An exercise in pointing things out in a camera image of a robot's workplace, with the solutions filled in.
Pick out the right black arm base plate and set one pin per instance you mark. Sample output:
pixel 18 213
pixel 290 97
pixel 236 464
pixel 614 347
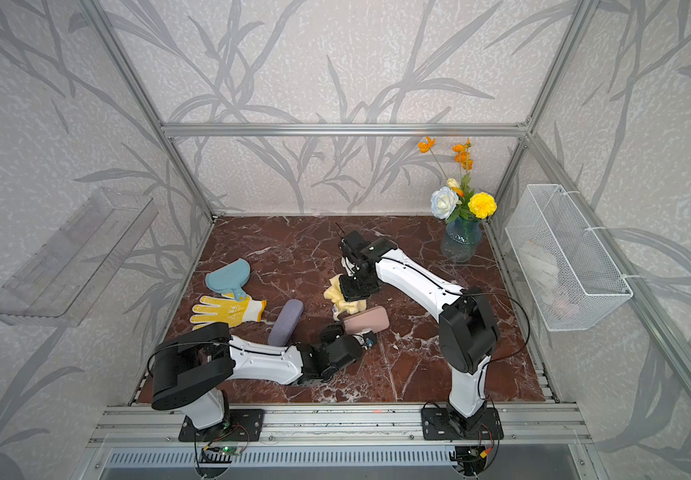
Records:
pixel 445 423

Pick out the blue-grey fabric eyeglass case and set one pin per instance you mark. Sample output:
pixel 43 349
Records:
pixel 286 323

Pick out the yellow microfiber cloth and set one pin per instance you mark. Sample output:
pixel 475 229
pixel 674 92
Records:
pixel 340 304

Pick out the pink eyeglass case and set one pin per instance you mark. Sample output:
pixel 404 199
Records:
pixel 374 320

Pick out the white wire mesh basket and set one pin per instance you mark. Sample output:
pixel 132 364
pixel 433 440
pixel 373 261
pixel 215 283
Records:
pixel 591 286

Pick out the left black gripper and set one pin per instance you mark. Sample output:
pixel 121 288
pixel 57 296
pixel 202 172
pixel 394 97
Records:
pixel 333 334

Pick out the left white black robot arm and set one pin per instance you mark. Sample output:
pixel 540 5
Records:
pixel 186 371

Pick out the yellow white work glove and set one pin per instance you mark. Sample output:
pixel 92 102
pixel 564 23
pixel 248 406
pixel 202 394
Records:
pixel 233 312

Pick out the white items in basket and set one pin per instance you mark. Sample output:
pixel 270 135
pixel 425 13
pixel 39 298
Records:
pixel 540 265

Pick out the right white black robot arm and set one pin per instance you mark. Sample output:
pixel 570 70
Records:
pixel 468 331

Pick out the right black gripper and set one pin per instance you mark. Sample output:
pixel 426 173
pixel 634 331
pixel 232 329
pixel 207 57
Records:
pixel 347 295

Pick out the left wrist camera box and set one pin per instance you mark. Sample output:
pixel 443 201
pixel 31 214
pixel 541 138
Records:
pixel 368 339

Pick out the glass flower vase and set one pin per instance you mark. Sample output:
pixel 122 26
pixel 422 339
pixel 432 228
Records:
pixel 461 240

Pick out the aluminium front rail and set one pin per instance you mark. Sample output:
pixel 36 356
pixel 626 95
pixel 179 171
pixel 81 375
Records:
pixel 346 425

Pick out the artificial flower bouquet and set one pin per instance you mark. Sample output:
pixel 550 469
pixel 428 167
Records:
pixel 457 199

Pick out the clear acrylic wall shelf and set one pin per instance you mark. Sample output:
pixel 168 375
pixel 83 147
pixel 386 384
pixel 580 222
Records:
pixel 60 284

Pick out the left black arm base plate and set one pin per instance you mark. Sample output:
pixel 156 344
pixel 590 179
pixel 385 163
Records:
pixel 242 425

